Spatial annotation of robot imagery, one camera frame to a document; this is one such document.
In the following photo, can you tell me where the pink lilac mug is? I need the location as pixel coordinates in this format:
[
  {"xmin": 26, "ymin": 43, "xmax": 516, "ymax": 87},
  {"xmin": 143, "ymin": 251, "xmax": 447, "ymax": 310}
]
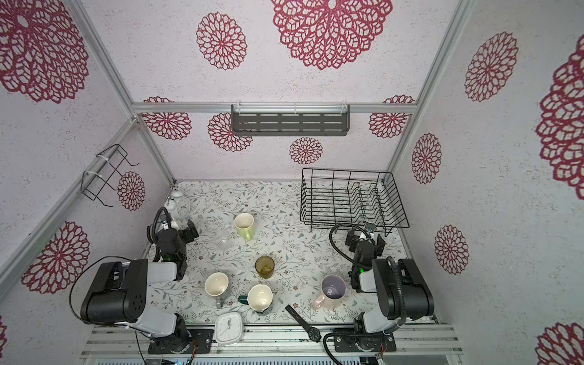
[{"xmin": 312, "ymin": 275, "xmax": 347, "ymax": 310}]

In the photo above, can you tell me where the dark green cream mug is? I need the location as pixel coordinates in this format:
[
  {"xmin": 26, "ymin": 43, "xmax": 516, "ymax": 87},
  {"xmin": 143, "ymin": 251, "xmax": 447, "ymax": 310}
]
[{"xmin": 237, "ymin": 284, "xmax": 274, "ymax": 314}]

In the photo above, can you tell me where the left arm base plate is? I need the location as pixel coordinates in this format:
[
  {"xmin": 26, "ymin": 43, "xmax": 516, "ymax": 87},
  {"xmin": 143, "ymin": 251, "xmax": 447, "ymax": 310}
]
[{"xmin": 148, "ymin": 328, "xmax": 214, "ymax": 355}]

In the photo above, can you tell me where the white twin-bell alarm clock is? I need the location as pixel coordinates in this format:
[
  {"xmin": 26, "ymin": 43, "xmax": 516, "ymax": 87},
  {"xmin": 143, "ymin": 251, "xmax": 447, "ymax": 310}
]
[{"xmin": 164, "ymin": 188, "xmax": 191, "ymax": 229}]

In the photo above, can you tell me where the grey cream mug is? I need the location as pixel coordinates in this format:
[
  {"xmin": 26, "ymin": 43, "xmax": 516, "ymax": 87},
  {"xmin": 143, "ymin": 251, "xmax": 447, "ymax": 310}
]
[{"xmin": 205, "ymin": 272, "xmax": 230, "ymax": 309}]

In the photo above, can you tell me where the black wristwatch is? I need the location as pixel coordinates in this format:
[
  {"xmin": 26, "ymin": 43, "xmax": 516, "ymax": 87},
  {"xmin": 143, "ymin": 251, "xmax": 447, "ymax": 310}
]
[{"xmin": 285, "ymin": 305, "xmax": 322, "ymax": 343}]

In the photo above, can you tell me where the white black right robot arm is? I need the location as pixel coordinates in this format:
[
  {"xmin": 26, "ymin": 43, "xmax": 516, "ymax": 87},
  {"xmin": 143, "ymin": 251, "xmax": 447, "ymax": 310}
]
[{"xmin": 322, "ymin": 223, "xmax": 434, "ymax": 364}]

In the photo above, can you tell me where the light green mug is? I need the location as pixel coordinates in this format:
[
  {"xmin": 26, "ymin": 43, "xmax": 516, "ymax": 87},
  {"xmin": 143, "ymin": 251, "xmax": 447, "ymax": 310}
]
[{"xmin": 234, "ymin": 213, "xmax": 256, "ymax": 241}]

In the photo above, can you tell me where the black wire dish rack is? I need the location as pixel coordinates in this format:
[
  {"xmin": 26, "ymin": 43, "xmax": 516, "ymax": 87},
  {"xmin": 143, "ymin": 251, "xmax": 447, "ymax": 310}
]
[{"xmin": 301, "ymin": 168, "xmax": 410, "ymax": 234}]

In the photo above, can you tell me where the grey wall shelf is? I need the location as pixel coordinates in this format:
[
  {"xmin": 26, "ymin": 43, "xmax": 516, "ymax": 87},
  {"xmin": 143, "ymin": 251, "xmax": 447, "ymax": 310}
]
[{"xmin": 231, "ymin": 104, "xmax": 351, "ymax": 137}]

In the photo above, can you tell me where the amber glass cup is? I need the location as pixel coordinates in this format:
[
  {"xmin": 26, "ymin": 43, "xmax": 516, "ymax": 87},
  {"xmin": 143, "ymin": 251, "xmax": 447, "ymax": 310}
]
[{"xmin": 254, "ymin": 255, "xmax": 275, "ymax": 278}]

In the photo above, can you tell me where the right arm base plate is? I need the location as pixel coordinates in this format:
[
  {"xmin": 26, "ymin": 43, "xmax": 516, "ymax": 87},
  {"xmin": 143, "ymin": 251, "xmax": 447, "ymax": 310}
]
[{"xmin": 332, "ymin": 328, "xmax": 397, "ymax": 353}]

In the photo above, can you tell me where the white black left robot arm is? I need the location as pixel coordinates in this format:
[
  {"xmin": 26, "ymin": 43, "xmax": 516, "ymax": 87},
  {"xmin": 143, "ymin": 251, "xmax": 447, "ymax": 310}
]
[{"xmin": 73, "ymin": 207, "xmax": 199, "ymax": 354}]

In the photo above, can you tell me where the clear glass cup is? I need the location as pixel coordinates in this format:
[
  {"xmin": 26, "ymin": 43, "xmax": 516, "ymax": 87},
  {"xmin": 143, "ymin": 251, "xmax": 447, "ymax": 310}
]
[{"xmin": 211, "ymin": 230, "xmax": 233, "ymax": 251}]

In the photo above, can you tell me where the black wire wall holder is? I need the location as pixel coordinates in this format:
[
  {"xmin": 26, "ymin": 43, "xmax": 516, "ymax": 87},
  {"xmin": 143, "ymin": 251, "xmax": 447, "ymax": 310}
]
[{"xmin": 79, "ymin": 144, "xmax": 139, "ymax": 208}]

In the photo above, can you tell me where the white square clock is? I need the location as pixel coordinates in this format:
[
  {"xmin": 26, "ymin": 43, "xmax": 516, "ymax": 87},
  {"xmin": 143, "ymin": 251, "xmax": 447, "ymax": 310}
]
[{"xmin": 214, "ymin": 312, "xmax": 244, "ymax": 345}]

